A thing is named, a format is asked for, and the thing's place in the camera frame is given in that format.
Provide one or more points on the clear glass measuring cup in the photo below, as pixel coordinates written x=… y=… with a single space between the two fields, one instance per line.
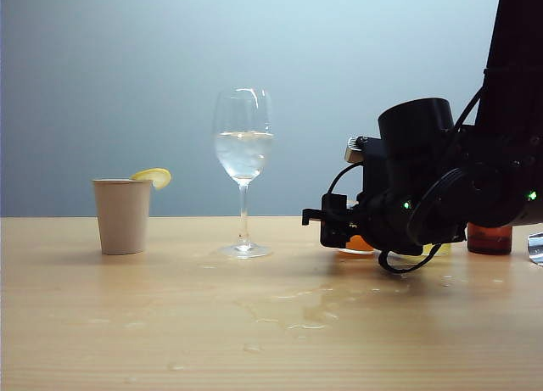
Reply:
x=360 y=243

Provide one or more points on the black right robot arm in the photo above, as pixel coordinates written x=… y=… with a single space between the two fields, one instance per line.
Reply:
x=513 y=47

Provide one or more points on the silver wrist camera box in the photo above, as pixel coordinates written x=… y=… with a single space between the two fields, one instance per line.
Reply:
x=354 y=151

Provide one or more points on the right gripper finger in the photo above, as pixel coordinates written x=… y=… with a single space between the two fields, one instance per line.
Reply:
x=333 y=208
x=335 y=234

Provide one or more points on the yellow lemon slice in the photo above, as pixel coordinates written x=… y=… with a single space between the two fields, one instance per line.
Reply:
x=158 y=177

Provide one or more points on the amber glass measuring cup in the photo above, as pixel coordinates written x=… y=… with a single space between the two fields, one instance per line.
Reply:
x=488 y=240

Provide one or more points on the tall stemmed wine glass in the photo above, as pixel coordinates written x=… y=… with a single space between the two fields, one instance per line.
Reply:
x=244 y=153

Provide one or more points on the beige paper cup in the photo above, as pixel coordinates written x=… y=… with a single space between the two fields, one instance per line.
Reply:
x=123 y=221

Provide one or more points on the stainless steel pan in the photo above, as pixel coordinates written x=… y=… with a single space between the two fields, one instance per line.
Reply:
x=536 y=249

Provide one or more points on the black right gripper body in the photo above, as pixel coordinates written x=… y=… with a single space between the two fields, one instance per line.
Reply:
x=415 y=153

